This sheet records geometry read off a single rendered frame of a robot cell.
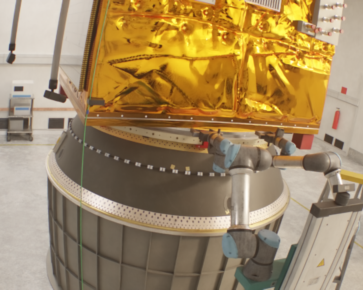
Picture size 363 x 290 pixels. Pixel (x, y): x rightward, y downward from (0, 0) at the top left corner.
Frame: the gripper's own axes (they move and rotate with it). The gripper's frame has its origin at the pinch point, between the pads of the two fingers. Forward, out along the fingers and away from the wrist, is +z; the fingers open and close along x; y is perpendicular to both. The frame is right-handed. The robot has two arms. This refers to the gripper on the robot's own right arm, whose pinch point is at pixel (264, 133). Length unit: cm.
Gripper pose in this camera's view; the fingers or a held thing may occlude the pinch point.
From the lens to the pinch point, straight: 261.0
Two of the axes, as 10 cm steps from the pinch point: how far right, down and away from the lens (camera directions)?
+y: -1.6, 9.4, 3.1
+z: -4.4, -3.5, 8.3
